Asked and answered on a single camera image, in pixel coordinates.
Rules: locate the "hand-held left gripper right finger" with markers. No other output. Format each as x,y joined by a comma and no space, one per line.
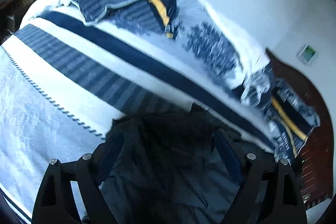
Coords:
225,146

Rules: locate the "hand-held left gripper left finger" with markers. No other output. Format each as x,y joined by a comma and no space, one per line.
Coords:
113,146

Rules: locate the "black puffer jacket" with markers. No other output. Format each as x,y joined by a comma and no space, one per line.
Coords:
170,161

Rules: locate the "printed pillow with yellow stripe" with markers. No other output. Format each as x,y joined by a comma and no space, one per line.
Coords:
284,142
296,111

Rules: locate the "striped bed blanket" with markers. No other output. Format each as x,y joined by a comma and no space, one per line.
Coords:
52,108

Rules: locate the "dark wooden headboard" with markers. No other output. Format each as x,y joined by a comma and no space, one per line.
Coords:
315,161

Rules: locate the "white and blue printed comforter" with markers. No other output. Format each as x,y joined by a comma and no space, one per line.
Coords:
215,48

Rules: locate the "cluttered side table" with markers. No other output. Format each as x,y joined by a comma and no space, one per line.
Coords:
15,8

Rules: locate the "green and white wall panel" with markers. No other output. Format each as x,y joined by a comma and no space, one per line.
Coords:
307,54

